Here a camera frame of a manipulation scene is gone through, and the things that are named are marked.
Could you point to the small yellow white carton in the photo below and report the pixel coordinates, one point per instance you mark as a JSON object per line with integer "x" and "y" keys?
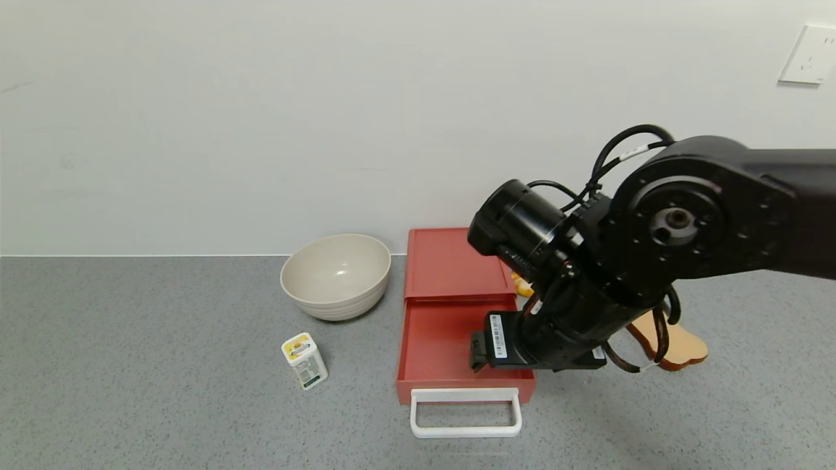
{"x": 305, "y": 362}

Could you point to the red drawer cabinet housing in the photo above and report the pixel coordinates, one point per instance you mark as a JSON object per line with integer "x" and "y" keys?
{"x": 450, "y": 261}

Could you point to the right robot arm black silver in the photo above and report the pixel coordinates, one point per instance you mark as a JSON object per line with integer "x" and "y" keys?
{"x": 718, "y": 215}

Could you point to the toast slice with brown crust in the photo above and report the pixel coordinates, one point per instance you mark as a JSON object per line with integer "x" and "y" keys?
{"x": 686, "y": 349}

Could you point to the beige ribbed bowl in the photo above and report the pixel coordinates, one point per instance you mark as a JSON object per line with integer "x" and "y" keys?
{"x": 336, "y": 277}

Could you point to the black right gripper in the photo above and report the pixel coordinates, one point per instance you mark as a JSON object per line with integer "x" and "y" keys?
{"x": 499, "y": 337}

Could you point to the orange round bun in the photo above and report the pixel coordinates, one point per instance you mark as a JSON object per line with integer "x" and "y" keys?
{"x": 520, "y": 285}

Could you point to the white wall socket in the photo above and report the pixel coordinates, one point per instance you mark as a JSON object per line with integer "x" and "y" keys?
{"x": 810, "y": 55}

